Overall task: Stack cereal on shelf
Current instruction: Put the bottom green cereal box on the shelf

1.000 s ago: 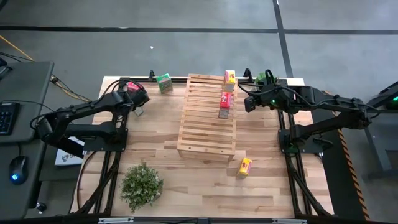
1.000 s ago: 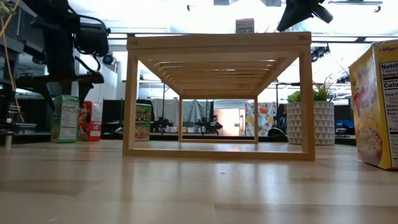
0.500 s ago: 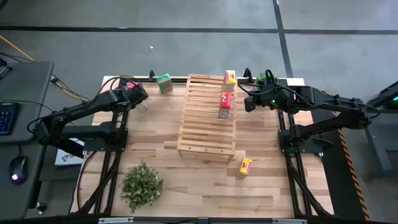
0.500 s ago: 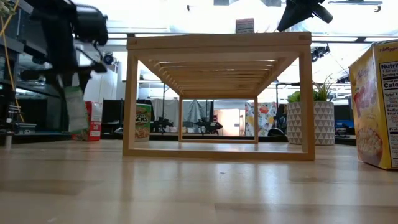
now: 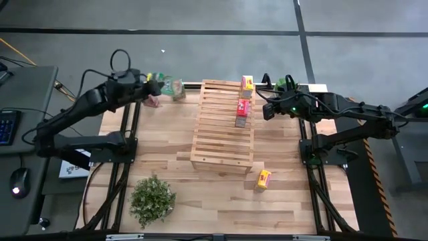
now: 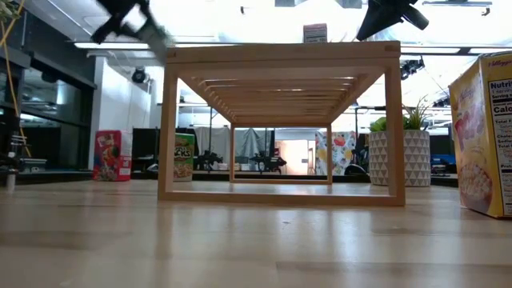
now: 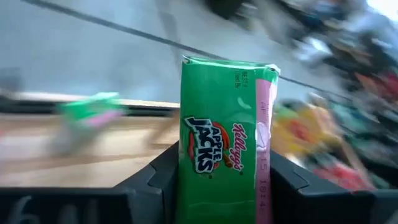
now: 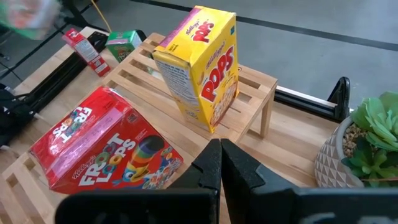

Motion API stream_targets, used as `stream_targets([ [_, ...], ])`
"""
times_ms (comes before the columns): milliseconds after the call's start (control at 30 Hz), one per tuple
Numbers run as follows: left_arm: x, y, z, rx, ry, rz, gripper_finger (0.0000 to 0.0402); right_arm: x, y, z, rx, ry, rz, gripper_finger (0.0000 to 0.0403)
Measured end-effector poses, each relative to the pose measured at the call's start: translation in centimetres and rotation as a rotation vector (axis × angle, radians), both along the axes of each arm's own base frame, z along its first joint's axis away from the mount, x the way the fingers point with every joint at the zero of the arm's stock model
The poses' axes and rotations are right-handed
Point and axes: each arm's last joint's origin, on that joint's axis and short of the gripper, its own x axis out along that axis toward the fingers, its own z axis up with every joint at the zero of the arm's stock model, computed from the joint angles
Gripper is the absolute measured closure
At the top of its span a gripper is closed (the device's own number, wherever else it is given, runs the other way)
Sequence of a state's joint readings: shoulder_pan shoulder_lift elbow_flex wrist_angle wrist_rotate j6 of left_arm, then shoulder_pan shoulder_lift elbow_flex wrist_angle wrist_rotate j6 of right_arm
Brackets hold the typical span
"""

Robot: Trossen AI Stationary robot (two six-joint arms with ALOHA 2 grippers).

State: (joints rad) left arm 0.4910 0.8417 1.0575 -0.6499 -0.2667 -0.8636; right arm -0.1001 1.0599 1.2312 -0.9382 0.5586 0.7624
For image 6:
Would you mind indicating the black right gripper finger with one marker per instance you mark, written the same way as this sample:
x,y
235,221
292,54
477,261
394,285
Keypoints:
x,y
416,18
380,16

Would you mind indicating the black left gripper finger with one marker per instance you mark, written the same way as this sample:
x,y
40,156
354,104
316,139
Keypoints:
x,y
105,33
138,30

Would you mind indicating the yellow Corn Pops cereal box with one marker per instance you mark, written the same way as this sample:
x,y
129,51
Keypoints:
x,y
315,35
476,140

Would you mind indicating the red Froot Loops cereal box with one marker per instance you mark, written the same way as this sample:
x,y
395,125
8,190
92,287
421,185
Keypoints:
x,y
110,156

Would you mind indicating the black background robot arm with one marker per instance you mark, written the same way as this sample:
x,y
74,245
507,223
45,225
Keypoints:
x,y
208,160
268,162

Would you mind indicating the slatted wooden shelf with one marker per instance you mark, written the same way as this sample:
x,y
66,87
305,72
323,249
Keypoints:
x,y
280,52

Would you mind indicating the ceiling light strip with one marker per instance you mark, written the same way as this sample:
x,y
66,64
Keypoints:
x,y
112,46

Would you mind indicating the dark glass cabinet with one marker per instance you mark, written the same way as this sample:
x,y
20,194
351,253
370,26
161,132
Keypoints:
x,y
52,100

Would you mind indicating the grey hanging cloth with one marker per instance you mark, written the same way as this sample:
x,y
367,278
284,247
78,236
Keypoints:
x,y
216,140

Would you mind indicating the fruit print cloth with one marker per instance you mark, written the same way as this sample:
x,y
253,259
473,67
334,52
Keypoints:
x,y
342,152

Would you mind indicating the green plush object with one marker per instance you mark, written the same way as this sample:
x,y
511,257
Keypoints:
x,y
416,160

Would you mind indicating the blue bin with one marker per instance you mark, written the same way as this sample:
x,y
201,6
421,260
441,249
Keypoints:
x,y
443,158

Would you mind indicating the dome security camera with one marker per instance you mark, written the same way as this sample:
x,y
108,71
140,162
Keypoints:
x,y
138,76

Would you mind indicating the black overhead camera rig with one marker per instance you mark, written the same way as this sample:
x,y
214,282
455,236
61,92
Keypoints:
x,y
412,68

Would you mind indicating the black metal table frame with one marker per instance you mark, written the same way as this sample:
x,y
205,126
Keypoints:
x,y
212,176

